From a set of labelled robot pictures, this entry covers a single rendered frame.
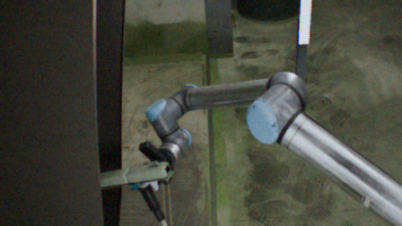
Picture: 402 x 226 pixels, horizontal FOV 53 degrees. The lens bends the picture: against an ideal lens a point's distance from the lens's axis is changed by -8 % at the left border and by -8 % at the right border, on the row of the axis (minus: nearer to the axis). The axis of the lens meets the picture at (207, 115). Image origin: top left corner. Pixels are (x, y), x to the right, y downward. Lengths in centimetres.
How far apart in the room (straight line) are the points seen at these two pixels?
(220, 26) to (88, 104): 246
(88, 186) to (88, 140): 12
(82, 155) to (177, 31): 241
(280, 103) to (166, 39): 205
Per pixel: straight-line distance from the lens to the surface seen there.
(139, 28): 312
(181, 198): 223
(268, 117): 114
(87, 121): 71
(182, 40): 315
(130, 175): 143
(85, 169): 79
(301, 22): 218
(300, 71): 236
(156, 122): 163
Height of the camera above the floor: 177
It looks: 41 degrees down
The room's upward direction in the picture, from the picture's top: 5 degrees counter-clockwise
